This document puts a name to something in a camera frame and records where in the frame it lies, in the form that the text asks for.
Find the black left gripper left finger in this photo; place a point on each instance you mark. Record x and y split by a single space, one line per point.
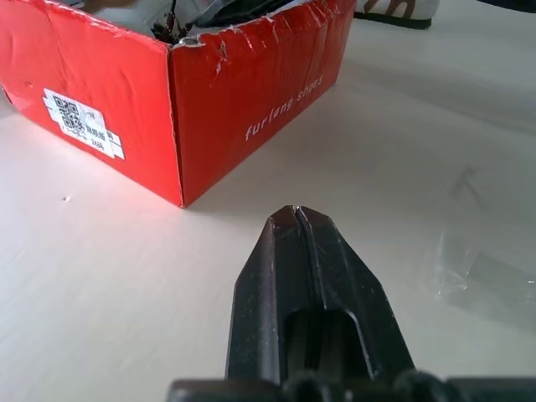
259 301

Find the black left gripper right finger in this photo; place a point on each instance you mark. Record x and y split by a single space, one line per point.
356 289

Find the red cardboard shoebox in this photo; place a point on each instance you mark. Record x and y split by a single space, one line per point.
167 96

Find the clear plastic film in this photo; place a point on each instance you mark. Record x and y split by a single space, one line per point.
481 272

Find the white barcode label sticker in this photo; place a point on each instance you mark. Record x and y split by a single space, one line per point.
81 123

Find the white shoe with brown pattern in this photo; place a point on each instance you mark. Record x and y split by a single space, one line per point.
398 10

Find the dark shoe with laces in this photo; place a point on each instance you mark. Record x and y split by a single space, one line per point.
184 19

